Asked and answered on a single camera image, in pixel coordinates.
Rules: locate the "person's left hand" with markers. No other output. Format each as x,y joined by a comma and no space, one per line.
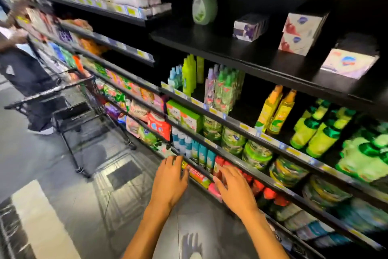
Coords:
170,183

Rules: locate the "person's right hand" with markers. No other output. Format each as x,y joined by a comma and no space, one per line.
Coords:
236,195

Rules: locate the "black store shelf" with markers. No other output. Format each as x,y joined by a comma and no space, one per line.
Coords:
200,41
103,16

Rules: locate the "pale green pump soap bottle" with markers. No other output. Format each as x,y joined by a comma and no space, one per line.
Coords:
204,2

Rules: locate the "person's left forearm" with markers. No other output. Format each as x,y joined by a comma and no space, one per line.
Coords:
148,234

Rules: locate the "strip of shelf price tags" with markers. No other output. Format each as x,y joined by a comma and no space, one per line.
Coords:
115,9

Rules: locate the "long pink packet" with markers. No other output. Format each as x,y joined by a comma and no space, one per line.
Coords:
203,182

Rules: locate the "green lidded wipe tub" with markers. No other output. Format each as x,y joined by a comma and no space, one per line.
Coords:
234,142
212,130
258,156

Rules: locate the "red snack packet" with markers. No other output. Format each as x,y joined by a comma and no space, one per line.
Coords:
159,127

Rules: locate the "green white box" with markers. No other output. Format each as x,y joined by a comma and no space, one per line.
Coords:
191,121
174,112

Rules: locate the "row of purple soap boxes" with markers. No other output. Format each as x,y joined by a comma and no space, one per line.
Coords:
248,28

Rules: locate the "row of white red soap boxes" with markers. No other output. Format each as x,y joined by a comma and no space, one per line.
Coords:
300,35

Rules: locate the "row of white pink soap boxes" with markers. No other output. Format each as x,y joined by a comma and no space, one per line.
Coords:
348,63

